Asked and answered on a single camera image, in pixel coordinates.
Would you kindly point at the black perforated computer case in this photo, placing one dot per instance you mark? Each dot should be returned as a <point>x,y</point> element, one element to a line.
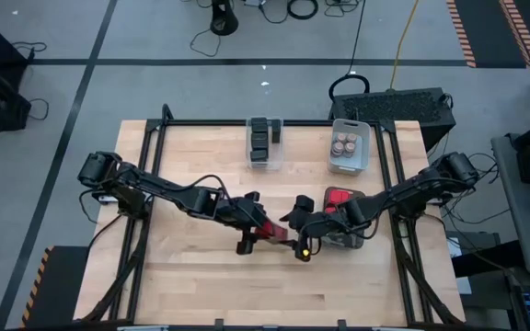
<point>391,108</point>

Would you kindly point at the black hazard-striped floor mat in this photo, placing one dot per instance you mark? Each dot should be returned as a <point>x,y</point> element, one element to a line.
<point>62,294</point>
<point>486,27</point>

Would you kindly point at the white power box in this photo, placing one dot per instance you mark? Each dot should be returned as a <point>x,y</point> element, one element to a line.
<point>106,199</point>

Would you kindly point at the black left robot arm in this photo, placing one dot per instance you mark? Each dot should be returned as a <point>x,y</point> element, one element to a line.
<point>154,186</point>

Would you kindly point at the dark grey plastic bin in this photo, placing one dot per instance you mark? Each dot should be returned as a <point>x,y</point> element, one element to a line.
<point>352,241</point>

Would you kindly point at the black aluminium table frame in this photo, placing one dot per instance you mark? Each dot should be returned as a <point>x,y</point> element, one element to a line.
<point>311,122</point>

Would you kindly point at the clear plastic bin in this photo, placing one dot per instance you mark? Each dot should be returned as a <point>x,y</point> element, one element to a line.
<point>276,158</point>

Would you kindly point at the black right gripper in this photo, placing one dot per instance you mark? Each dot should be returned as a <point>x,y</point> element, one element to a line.
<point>325,223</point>

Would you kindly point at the glass spice jar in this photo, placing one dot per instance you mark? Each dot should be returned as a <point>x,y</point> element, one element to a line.
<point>351,137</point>
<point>337,148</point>
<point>349,148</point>
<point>341,136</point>

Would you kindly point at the black stand base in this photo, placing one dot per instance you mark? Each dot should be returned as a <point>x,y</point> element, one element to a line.
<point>223,18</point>

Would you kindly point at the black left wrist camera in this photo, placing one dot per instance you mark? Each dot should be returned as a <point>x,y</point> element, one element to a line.
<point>252,197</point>

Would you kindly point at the white plastic bin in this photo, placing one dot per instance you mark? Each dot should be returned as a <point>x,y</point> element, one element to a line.
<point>361,161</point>

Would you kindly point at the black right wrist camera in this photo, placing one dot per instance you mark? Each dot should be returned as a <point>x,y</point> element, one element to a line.
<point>305,202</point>

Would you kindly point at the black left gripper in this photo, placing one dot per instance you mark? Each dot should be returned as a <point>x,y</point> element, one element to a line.
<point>242,216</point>

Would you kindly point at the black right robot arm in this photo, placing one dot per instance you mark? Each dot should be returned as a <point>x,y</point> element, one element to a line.
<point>412,193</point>

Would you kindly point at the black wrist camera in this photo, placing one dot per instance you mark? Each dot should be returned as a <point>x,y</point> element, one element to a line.
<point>252,197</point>
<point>305,202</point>

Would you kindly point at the grey desk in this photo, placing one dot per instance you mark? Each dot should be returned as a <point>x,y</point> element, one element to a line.
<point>522,230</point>

